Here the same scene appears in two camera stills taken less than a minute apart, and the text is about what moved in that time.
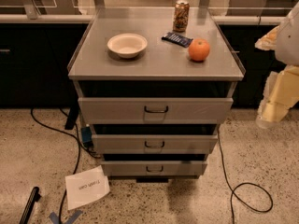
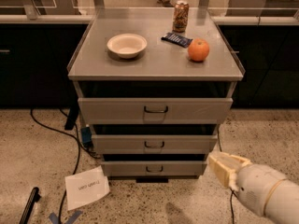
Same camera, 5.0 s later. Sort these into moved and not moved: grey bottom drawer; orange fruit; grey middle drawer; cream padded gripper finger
Moved: cream padded gripper finger
Not moved: orange fruit; grey middle drawer; grey bottom drawer
